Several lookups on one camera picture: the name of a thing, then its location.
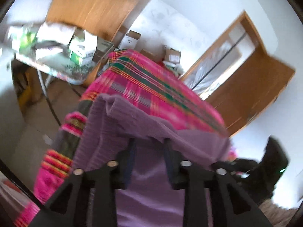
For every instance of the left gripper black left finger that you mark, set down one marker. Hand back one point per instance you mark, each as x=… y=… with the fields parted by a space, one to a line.
x=88 y=198

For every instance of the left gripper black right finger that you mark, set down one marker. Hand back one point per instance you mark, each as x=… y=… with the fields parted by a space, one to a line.
x=211 y=197

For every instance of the purple fleece garment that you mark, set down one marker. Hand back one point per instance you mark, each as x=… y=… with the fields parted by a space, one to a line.
x=149 y=200

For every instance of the plastic curtain with zipper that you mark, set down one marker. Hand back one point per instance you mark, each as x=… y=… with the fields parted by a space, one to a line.
x=222 y=62

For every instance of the wooden door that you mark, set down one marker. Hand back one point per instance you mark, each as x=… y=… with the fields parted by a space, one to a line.
x=250 y=89

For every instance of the pink green plaid bedspread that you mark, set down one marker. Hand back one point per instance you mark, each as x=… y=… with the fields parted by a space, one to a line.
x=146 y=85

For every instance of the brown cardboard box with label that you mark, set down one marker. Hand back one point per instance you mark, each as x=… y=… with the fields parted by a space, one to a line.
x=172 y=56

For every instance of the glass top side table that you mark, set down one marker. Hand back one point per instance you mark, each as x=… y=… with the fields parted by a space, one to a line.
x=50 y=52

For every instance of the white green tissue box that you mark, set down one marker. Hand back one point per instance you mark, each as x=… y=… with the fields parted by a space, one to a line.
x=82 y=47

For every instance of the green plastic package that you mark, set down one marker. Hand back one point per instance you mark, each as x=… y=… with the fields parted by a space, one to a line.
x=22 y=38

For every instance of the white open cardboard box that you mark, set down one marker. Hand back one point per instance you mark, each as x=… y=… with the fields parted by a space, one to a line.
x=130 y=40

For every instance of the wooden wardrobe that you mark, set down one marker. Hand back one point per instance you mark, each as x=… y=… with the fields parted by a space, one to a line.
x=109 y=19

